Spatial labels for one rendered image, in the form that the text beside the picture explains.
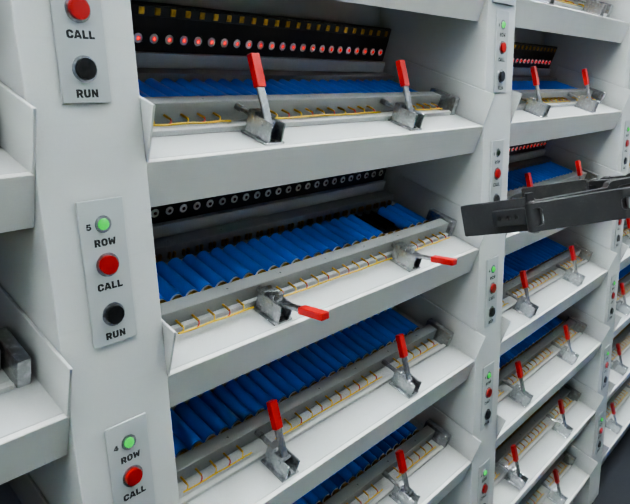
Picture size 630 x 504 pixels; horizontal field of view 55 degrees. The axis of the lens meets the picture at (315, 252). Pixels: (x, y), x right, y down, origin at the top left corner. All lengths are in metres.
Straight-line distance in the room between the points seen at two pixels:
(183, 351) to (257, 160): 0.20
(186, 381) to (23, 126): 0.28
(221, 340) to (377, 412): 0.33
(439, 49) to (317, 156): 0.41
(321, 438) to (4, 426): 0.42
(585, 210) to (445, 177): 0.53
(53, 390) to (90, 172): 0.18
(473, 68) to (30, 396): 0.77
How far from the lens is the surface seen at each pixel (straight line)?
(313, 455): 0.81
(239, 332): 0.66
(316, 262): 0.77
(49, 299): 0.52
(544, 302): 1.39
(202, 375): 0.62
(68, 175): 0.51
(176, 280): 0.69
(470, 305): 1.06
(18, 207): 0.50
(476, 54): 1.01
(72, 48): 0.51
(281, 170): 0.65
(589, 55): 1.68
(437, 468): 1.14
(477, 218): 0.59
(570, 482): 1.89
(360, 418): 0.88
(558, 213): 0.54
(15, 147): 0.51
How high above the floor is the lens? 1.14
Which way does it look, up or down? 14 degrees down
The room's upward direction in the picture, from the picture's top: 2 degrees counter-clockwise
